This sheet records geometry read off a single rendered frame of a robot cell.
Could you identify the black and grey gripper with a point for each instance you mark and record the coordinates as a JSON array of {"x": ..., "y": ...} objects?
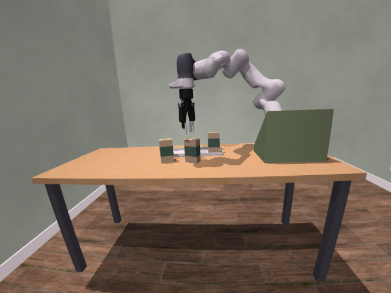
[{"x": 186, "y": 105}]

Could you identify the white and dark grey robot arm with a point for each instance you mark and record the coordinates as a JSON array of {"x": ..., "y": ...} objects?
[{"x": 239, "y": 61}]

